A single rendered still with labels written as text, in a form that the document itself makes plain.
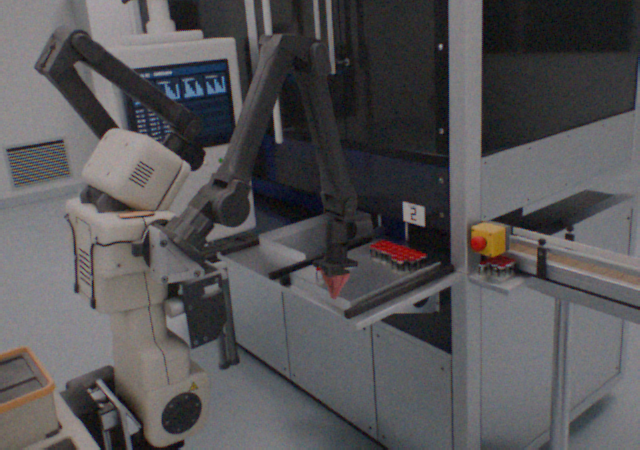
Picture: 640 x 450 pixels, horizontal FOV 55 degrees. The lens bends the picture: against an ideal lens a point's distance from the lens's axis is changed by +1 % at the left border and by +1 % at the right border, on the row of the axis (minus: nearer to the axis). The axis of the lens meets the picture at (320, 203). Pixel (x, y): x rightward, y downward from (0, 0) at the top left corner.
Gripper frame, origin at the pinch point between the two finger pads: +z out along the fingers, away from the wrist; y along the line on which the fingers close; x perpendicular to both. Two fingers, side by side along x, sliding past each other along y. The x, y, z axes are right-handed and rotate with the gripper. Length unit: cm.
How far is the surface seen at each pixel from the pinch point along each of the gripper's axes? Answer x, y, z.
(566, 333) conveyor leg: -34, 56, 10
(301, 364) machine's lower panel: 75, 50, 62
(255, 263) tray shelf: 41.3, 2.7, 2.7
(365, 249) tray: 19.7, 29.1, -3.9
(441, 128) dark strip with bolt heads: -4, 32, -43
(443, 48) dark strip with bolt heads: -5, 28, -64
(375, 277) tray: 5.3, 20.0, -0.3
